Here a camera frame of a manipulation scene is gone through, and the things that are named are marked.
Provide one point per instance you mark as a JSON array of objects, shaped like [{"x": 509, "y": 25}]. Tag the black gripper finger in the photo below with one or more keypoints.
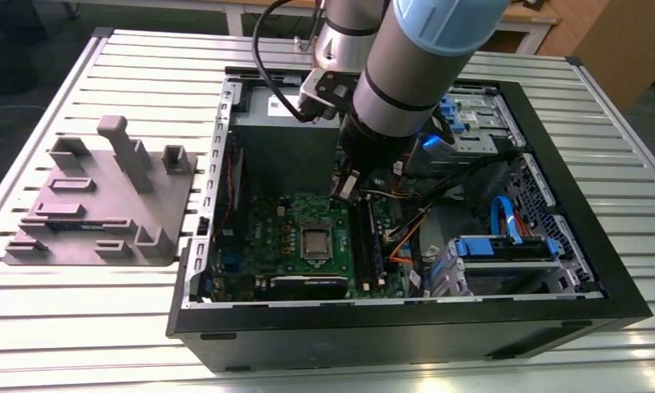
[{"x": 345, "y": 186}]

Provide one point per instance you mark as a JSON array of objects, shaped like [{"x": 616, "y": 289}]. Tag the silver CPU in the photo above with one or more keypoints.
[{"x": 318, "y": 242}]

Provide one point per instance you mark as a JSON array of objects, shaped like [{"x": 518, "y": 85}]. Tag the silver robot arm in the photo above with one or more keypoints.
[{"x": 416, "y": 82}]

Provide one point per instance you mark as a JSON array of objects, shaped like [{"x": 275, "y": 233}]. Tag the grey power supply unit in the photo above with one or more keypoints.
[{"x": 285, "y": 151}]

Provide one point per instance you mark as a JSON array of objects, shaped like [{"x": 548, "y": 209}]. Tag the black RAM slot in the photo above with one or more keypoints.
[
  {"x": 365, "y": 245},
  {"x": 373, "y": 245},
  {"x": 381, "y": 245},
  {"x": 357, "y": 245}
]

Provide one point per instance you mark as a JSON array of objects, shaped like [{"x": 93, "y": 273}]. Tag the blue plastic drive carrier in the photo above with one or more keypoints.
[{"x": 453, "y": 118}]

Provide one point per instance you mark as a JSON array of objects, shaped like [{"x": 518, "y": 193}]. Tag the metal drive cage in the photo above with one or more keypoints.
[
  {"x": 481, "y": 143},
  {"x": 502, "y": 265}
]

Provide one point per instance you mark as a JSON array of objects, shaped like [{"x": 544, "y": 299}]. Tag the green motherboard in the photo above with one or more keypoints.
[{"x": 273, "y": 245}]

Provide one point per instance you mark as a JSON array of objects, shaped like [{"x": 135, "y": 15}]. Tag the black graphics card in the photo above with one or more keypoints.
[{"x": 306, "y": 287}]

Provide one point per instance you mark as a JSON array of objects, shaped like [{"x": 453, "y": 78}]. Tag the blue board connector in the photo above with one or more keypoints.
[{"x": 233, "y": 264}]

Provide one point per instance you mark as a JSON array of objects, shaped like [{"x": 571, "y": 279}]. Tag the hard disk in blue carrier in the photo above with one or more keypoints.
[{"x": 478, "y": 247}]

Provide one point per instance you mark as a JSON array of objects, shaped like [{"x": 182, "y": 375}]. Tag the black PC case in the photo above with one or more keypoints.
[{"x": 361, "y": 340}]

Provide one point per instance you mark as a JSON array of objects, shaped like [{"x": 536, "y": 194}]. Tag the black table corner cap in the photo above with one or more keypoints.
[
  {"x": 103, "y": 32},
  {"x": 575, "y": 61}
]

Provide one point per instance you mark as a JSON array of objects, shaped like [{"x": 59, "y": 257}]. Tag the grey parts rack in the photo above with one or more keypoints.
[{"x": 115, "y": 237}]

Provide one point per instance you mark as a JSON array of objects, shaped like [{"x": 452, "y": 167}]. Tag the RAM stick with label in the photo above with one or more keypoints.
[{"x": 79, "y": 226}]

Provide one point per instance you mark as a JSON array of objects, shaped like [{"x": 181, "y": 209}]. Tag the brown wooden cabinet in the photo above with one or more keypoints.
[{"x": 623, "y": 41}]

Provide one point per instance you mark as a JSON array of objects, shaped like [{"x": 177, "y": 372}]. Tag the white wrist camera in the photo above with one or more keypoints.
[
  {"x": 442, "y": 147},
  {"x": 312, "y": 100}
]

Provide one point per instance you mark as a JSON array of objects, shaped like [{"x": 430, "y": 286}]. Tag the wooden desk white frame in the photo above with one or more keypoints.
[{"x": 530, "y": 18}]

